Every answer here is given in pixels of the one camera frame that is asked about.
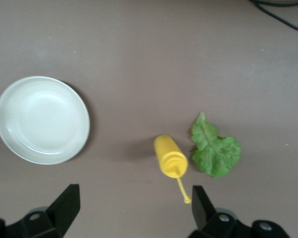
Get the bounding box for beige plate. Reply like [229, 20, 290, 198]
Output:
[0, 75, 91, 166]

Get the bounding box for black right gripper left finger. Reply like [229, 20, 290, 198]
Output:
[0, 183, 80, 238]

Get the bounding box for green lettuce leaf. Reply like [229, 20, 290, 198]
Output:
[190, 112, 243, 179]

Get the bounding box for black loose cable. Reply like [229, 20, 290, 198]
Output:
[254, 0, 298, 8]
[248, 0, 298, 35]

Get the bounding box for yellow squeeze bottle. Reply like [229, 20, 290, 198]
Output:
[153, 134, 192, 204]

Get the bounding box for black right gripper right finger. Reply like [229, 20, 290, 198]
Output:
[188, 185, 289, 238]

